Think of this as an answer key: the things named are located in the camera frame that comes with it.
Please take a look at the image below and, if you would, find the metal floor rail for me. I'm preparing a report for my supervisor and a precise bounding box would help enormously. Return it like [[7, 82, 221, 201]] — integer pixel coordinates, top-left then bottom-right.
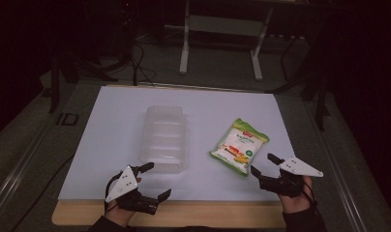
[[0, 120, 57, 223], [308, 102, 361, 232]]

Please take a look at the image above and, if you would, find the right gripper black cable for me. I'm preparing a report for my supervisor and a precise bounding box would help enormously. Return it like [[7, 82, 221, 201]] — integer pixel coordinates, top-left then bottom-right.
[[300, 182, 318, 211]]

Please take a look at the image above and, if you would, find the green and white snack packet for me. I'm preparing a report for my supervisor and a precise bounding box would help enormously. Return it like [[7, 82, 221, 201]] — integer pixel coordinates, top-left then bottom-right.
[[209, 117, 271, 178]]

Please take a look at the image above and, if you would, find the clear plastic container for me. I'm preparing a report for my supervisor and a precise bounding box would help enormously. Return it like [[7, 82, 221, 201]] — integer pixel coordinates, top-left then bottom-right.
[[137, 104, 188, 175]]

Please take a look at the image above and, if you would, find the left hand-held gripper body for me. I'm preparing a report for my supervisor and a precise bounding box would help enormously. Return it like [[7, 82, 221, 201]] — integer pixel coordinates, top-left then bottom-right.
[[105, 164, 160, 216]]

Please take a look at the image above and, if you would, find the black floor plate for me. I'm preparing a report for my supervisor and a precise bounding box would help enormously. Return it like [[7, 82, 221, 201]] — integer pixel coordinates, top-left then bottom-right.
[[55, 112, 80, 127]]

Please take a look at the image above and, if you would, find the white metal stand frame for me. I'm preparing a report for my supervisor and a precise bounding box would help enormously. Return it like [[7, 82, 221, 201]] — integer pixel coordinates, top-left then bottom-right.
[[178, 0, 276, 82]]

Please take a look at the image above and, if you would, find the white table sheet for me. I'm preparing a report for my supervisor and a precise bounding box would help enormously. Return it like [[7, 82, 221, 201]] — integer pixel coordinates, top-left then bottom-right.
[[58, 85, 296, 203]]

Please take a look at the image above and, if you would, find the thin black floor cable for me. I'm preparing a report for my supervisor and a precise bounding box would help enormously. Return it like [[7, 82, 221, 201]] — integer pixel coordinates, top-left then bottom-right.
[[9, 154, 75, 232]]

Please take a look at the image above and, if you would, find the black stand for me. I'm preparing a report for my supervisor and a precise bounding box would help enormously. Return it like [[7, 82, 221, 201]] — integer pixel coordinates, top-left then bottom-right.
[[47, 44, 120, 114], [269, 28, 332, 132]]

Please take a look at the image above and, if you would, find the person's right hand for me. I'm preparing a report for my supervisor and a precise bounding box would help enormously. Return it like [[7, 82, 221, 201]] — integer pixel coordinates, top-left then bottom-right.
[[278, 176, 315, 215]]

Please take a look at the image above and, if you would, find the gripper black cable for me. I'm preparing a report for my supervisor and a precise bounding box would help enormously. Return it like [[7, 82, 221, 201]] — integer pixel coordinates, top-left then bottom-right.
[[300, 182, 318, 211], [104, 172, 121, 215]]

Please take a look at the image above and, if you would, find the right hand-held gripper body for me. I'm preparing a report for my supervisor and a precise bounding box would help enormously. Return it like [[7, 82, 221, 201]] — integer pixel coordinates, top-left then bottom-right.
[[258, 156, 325, 198]]

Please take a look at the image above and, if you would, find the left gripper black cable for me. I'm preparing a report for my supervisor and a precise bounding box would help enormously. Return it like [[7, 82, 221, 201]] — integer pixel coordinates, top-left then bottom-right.
[[104, 172, 121, 215]]

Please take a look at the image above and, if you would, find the person's left hand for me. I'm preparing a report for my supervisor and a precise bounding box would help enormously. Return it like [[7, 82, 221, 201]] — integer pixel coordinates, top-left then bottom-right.
[[105, 202, 139, 227]]

